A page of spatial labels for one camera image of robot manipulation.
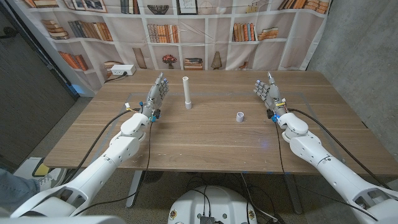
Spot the white sneaker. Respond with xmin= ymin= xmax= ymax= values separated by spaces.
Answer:
xmin=39 ymin=167 xmax=68 ymax=191

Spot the person's leg in jeans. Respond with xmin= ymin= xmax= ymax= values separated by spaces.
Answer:
xmin=0 ymin=167 xmax=41 ymax=212

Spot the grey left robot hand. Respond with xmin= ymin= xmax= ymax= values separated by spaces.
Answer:
xmin=140 ymin=72 xmax=170 ymax=116

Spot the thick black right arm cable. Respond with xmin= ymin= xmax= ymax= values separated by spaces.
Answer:
xmin=286 ymin=108 xmax=393 ymax=190

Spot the white PVC pipe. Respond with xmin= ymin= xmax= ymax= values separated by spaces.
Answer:
xmin=182 ymin=76 xmax=193 ymax=110

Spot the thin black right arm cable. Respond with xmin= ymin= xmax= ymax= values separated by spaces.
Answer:
xmin=274 ymin=121 xmax=379 ymax=222

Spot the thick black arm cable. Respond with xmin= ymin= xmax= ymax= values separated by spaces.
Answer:
xmin=286 ymin=108 xmax=393 ymax=190
xmin=68 ymin=108 xmax=140 ymax=185

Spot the black round floor object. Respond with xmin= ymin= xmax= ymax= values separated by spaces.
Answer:
xmin=142 ymin=170 xmax=165 ymax=184

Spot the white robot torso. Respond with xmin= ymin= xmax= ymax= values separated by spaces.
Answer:
xmin=167 ymin=185 xmax=258 ymax=224

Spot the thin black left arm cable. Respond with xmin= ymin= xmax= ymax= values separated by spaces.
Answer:
xmin=73 ymin=119 xmax=154 ymax=217

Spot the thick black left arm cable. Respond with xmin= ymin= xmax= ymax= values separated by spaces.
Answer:
xmin=68 ymin=108 xmax=140 ymax=185

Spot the printed bookshelf backdrop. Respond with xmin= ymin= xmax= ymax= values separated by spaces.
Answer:
xmin=6 ymin=0 xmax=332 ymax=97

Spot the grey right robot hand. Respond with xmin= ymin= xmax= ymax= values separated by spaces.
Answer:
xmin=252 ymin=72 xmax=288 ymax=117

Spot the grey table leg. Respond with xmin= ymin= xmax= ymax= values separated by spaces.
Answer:
xmin=126 ymin=170 xmax=144 ymax=208
xmin=284 ymin=174 xmax=303 ymax=215

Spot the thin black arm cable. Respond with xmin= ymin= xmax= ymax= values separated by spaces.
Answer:
xmin=274 ymin=121 xmax=379 ymax=222
xmin=73 ymin=119 xmax=154 ymax=217

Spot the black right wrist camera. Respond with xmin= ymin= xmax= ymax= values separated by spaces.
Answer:
xmin=266 ymin=108 xmax=279 ymax=123

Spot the white power strip box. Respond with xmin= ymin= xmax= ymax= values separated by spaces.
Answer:
xmin=110 ymin=64 xmax=137 ymax=77

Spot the yellow black floor pad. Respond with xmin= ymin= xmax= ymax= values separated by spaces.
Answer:
xmin=32 ymin=157 xmax=52 ymax=177

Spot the black power strip cord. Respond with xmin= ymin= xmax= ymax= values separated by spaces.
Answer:
xmin=104 ymin=71 xmax=128 ymax=84

